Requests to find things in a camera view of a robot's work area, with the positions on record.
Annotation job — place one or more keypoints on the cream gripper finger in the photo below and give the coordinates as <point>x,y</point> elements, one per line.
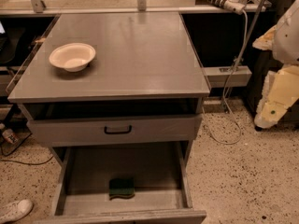
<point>265,41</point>
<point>280,92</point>

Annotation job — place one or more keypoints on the green yellow sponge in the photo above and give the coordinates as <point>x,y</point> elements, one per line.
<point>123,188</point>

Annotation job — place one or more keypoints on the open grey middle drawer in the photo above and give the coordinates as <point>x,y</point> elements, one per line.
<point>162,193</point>

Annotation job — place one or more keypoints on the grey metal drawer cabinet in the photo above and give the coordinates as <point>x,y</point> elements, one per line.
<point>144,65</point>

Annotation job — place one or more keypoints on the grey top drawer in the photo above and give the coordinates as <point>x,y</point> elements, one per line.
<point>88,132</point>

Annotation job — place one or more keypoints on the dark side cabinet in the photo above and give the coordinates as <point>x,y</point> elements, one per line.
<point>277,87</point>

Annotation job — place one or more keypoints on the white power strip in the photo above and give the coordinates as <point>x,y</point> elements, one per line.
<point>230,5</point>

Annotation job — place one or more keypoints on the white paper bowl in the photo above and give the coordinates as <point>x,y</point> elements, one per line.
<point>72,57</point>

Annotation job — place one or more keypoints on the small bottle on floor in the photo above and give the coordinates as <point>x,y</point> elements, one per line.
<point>8,134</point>

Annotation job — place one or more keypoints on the white sneaker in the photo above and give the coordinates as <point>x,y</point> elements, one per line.
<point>15,211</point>

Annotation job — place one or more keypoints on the grey metal rail beam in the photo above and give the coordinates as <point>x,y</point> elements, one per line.
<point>223,76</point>

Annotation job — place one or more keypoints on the black drawer handle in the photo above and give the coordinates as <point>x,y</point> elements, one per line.
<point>117,130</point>

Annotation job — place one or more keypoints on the metal shelf frame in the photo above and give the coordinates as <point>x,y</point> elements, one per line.
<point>102,3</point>

